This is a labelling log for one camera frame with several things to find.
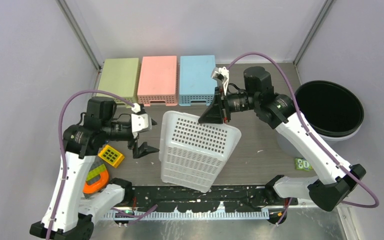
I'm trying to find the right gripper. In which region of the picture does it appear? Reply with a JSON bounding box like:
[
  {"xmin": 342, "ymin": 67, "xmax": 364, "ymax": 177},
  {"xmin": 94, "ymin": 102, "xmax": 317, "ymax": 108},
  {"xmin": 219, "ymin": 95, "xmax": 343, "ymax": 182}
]
[{"xmin": 199, "ymin": 84, "xmax": 259, "ymax": 124}]

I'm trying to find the light blue basket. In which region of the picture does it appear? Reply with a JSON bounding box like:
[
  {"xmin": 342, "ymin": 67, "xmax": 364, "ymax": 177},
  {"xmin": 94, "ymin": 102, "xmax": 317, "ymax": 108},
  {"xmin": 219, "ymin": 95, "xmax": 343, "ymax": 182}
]
[{"xmin": 178, "ymin": 55, "xmax": 217, "ymax": 107}]

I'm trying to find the grey basket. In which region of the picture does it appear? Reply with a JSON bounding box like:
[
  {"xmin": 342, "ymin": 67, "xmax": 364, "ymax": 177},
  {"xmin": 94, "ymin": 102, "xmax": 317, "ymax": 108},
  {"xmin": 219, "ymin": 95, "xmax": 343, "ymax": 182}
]
[{"xmin": 158, "ymin": 110, "xmax": 242, "ymax": 193}]

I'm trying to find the pink perforated basket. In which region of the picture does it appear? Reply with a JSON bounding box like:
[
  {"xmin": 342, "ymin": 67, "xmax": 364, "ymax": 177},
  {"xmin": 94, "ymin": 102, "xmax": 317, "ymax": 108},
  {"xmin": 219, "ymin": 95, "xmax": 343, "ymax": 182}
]
[{"xmin": 137, "ymin": 55, "xmax": 178, "ymax": 107}]

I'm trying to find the pale green perforated basket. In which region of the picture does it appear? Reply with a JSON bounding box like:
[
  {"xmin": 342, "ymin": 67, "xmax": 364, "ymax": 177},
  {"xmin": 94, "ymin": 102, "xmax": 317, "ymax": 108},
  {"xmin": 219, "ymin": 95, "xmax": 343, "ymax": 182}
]
[{"xmin": 97, "ymin": 58, "xmax": 141, "ymax": 103}]

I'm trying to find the black grey round bin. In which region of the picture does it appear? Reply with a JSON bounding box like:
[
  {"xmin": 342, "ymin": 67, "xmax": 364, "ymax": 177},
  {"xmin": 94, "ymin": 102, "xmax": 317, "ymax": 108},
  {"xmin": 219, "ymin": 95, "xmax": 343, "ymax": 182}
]
[{"xmin": 295, "ymin": 80, "xmax": 365, "ymax": 148}]

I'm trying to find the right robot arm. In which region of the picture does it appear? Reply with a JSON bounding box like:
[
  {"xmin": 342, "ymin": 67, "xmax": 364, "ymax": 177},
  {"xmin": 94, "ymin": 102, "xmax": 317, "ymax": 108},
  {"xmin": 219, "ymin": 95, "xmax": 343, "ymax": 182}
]
[{"xmin": 198, "ymin": 66, "xmax": 366, "ymax": 212}]

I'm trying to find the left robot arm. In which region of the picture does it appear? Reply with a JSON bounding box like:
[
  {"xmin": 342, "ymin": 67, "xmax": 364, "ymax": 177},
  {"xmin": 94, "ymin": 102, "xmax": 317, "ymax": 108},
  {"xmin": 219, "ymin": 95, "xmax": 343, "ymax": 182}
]
[{"xmin": 29, "ymin": 96, "xmax": 158, "ymax": 240}]

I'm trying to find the yellow grid toy block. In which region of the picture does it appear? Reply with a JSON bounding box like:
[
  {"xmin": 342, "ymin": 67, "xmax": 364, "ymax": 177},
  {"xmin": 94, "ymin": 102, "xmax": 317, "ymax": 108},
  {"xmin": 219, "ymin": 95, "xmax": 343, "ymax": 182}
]
[{"xmin": 97, "ymin": 144, "xmax": 125, "ymax": 168}]

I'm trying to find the orange curved toy piece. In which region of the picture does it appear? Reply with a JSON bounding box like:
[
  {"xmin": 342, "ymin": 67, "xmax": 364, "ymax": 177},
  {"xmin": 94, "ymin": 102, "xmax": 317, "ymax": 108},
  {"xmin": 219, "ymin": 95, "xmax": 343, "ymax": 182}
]
[{"xmin": 82, "ymin": 171, "xmax": 110, "ymax": 194}]

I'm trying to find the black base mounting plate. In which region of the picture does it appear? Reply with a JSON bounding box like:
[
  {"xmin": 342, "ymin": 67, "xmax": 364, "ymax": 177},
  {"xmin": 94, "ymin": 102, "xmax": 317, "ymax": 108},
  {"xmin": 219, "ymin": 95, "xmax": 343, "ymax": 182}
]
[{"xmin": 116, "ymin": 184, "xmax": 286, "ymax": 213}]

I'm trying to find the green owl toy block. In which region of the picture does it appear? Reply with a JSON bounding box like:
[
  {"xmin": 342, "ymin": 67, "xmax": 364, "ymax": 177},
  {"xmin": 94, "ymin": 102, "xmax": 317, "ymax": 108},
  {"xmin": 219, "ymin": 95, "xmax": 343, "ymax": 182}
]
[{"xmin": 294, "ymin": 158, "xmax": 313, "ymax": 172}]

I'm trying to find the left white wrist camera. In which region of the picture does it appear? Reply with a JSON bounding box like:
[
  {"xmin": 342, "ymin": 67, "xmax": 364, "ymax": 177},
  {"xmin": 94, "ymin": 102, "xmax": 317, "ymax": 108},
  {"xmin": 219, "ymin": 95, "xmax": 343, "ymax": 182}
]
[{"xmin": 131, "ymin": 103, "xmax": 152, "ymax": 138}]

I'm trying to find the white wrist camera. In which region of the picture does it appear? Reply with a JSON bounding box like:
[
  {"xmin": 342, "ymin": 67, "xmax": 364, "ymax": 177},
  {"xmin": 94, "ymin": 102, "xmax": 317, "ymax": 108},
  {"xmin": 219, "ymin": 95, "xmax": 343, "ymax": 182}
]
[
  {"xmin": 131, "ymin": 103, "xmax": 152, "ymax": 138},
  {"xmin": 211, "ymin": 66, "xmax": 230, "ymax": 97}
]

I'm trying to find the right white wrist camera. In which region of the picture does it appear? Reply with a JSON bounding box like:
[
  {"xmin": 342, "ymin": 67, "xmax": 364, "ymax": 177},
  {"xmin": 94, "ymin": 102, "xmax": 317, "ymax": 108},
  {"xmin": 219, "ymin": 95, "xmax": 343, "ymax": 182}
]
[{"xmin": 211, "ymin": 66, "xmax": 230, "ymax": 97}]

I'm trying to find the slotted cable duct rail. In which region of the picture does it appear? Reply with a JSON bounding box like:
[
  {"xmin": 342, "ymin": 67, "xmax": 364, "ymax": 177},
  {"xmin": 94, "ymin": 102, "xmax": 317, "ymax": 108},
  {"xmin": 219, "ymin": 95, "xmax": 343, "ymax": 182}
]
[{"xmin": 99, "ymin": 208, "xmax": 279, "ymax": 221}]

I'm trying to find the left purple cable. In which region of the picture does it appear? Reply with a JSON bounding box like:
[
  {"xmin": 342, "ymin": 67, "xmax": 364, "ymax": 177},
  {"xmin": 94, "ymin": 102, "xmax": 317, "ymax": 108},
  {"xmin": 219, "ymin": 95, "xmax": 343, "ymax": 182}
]
[{"xmin": 45, "ymin": 90, "xmax": 160, "ymax": 240}]

